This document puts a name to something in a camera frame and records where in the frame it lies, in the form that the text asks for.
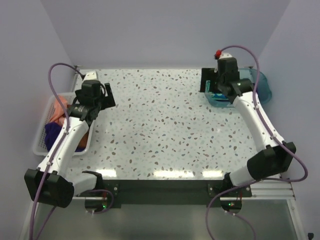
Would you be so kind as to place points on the pink towel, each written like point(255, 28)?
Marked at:
point(58, 115)

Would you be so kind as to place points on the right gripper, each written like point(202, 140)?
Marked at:
point(209, 74)

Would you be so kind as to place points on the brown towel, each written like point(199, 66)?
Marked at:
point(83, 142)

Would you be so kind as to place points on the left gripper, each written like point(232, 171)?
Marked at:
point(108, 101)

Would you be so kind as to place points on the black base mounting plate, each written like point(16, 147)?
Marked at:
point(162, 192)

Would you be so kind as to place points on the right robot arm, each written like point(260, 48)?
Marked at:
point(273, 152)

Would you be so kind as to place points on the white plastic laundry basket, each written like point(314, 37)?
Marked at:
point(39, 148)

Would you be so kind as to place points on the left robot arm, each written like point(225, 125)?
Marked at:
point(47, 184)

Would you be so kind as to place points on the teal translucent plastic bin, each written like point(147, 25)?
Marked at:
point(263, 88)

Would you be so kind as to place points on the yellow green patterned towel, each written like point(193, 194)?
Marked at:
point(214, 98)

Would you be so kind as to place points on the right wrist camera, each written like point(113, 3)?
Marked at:
point(219, 55)

